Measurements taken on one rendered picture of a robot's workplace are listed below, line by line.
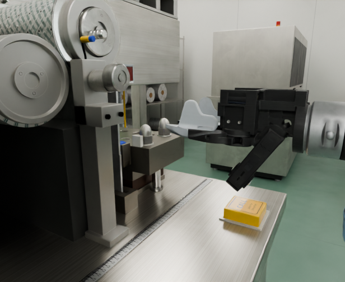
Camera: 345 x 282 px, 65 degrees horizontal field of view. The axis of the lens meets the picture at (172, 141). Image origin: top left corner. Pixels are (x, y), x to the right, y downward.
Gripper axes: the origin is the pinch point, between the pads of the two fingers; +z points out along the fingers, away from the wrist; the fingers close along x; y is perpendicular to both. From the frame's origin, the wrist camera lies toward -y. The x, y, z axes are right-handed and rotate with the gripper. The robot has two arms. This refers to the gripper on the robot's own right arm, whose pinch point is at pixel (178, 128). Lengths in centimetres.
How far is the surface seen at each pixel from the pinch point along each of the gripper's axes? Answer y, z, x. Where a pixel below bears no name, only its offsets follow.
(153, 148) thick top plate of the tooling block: -6.4, 9.4, -5.8
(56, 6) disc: 18.8, 13.6, 12.3
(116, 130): -1.8, 14.3, 0.1
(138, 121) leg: -15, 63, -71
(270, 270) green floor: -109, -4, -113
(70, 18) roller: 17.4, 12.4, 11.0
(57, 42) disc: 13.9, 13.6, 12.7
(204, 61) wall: 33, 190, -445
